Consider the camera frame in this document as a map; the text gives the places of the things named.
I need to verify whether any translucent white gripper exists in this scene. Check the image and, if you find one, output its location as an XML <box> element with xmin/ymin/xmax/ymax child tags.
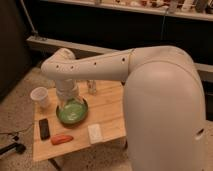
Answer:
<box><xmin>55</xmin><ymin>79</ymin><xmax>79</xmax><ymax>101</ymax></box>

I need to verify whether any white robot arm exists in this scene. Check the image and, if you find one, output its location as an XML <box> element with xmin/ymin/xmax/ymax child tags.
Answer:
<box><xmin>41</xmin><ymin>46</ymin><xmax>206</xmax><ymax>171</ymax></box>

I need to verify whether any green bowl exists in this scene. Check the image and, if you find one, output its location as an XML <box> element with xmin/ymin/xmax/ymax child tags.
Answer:
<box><xmin>56</xmin><ymin>98</ymin><xmax>88</xmax><ymax>125</ymax></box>

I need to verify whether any clear glass jar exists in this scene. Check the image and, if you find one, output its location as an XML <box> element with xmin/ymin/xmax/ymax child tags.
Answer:
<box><xmin>87</xmin><ymin>80</ymin><xmax>97</xmax><ymax>95</ymax></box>

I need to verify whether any white rectangular block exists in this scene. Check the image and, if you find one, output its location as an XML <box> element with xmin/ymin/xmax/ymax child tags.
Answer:
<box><xmin>88</xmin><ymin>124</ymin><xmax>103</xmax><ymax>144</ymax></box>

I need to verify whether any wooden table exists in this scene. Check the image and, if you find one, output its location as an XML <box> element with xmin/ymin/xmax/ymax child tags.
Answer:
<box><xmin>33</xmin><ymin>81</ymin><xmax>126</xmax><ymax>161</ymax></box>

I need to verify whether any black tripod leg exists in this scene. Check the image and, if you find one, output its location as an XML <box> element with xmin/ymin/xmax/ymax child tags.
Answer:
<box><xmin>0</xmin><ymin>142</ymin><xmax>26</xmax><ymax>155</ymax></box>

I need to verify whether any black cable on floor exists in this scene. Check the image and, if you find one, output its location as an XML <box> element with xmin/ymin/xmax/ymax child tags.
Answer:
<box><xmin>0</xmin><ymin>122</ymin><xmax>35</xmax><ymax>141</ymax></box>

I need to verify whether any hanging black power cable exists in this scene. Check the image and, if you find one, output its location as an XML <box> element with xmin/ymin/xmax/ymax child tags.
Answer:
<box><xmin>160</xmin><ymin>7</ymin><xmax>169</xmax><ymax>43</ymax></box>

